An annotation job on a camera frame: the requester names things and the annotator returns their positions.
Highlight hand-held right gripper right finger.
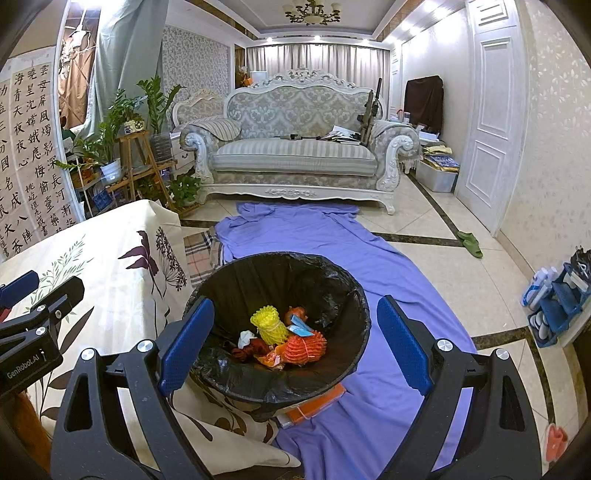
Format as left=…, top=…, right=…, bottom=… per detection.
left=376, top=295, right=544, bottom=480

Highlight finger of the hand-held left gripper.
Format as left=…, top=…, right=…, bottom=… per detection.
left=0, top=270, right=40, bottom=309
left=0, top=275, right=86, bottom=345

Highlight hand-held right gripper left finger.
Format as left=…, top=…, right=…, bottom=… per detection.
left=50, top=296, right=216, bottom=480

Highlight dark red mesh bundle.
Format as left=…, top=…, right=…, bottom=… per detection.
left=230, top=340, right=260, bottom=366

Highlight yellow foam fruit net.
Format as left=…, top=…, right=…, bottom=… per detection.
left=250, top=306, right=283, bottom=345

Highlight orange foam fruit net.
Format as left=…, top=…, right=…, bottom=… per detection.
left=283, top=329, right=328, bottom=366

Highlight red plastic bag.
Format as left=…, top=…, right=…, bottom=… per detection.
left=283, top=306, right=311, bottom=329

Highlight bin with black bag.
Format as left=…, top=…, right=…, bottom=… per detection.
left=183, top=251, right=372, bottom=408

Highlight person's left forearm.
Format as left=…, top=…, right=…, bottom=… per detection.
left=0, top=392, right=52, bottom=480

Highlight floral cream bedsheet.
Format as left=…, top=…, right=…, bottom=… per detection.
left=0, top=198, right=302, bottom=480

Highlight purple cloth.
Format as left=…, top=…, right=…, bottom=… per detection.
left=214, top=200, right=479, bottom=480

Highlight plaid cloth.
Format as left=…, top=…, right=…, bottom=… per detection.
left=184, top=230, right=223, bottom=288

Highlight orange flat box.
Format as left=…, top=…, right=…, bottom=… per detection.
left=276, top=382, right=347, bottom=431

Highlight green slipper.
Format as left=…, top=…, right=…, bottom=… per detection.
left=456, top=230, right=484, bottom=259

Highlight plant in white pot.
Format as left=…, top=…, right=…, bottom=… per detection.
left=68, top=88, right=149, bottom=184

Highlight wooden plant stand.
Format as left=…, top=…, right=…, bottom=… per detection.
left=105, top=131, right=180, bottom=206

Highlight small leafy floor plant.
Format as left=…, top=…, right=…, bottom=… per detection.
left=165, top=173, right=202, bottom=209

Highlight blue shoe rack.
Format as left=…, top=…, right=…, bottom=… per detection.
left=521, top=248, right=591, bottom=348

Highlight clear storage box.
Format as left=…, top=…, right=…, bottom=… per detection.
left=417, top=156, right=459, bottom=193

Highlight red slipper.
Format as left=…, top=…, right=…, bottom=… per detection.
left=544, top=424, right=570, bottom=463

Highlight tall plant in grey pot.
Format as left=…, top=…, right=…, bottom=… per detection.
left=136, top=76, right=186, bottom=161

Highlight ornate white sofa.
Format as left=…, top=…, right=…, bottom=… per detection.
left=179, top=69, right=422, bottom=216

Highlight papers on sofa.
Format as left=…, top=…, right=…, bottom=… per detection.
left=320, top=126, right=362, bottom=145

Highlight striped sofa cushion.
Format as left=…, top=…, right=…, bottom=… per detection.
left=191, top=117, right=242, bottom=142

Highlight brown patterned curtain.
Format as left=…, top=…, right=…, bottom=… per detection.
left=57, top=9, right=101, bottom=131

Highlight ornate white armchair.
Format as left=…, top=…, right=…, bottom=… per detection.
left=172, top=89, right=228, bottom=155

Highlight toy rifle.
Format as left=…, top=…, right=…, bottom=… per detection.
left=357, top=78, right=385, bottom=147

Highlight dark cloth cover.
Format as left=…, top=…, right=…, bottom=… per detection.
left=404, top=76, right=444, bottom=133

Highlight white panel door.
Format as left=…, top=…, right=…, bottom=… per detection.
left=455, top=0, right=530, bottom=237

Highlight grey green hanging curtain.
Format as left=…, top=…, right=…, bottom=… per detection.
left=91, top=0, right=165, bottom=136

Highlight striped window curtain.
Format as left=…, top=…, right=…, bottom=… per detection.
left=245, top=44, right=394, bottom=94

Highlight chandelier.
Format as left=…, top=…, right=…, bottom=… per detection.
left=282, top=0, right=343, bottom=27

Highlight calligraphy wall sheet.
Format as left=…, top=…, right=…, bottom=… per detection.
left=8, top=55, right=80, bottom=243
left=0, top=78, right=25, bottom=262

